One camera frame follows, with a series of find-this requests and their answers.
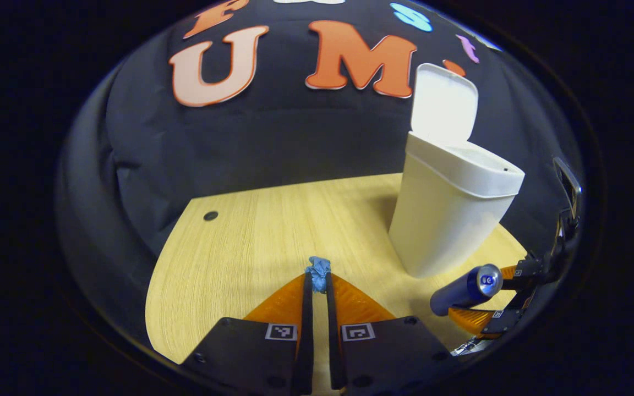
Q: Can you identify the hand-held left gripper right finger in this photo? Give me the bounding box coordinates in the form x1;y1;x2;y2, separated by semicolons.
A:
325;272;459;394

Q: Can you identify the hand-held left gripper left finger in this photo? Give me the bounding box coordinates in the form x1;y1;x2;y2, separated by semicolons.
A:
179;271;315;395

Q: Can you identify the blue pop can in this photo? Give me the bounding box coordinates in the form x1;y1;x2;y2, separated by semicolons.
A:
430;264;504;317

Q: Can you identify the blue paper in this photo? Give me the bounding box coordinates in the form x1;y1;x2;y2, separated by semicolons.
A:
305;256;331;293

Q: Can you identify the white desktop garbage bin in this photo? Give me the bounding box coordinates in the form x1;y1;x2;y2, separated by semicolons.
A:
387;63;526;278

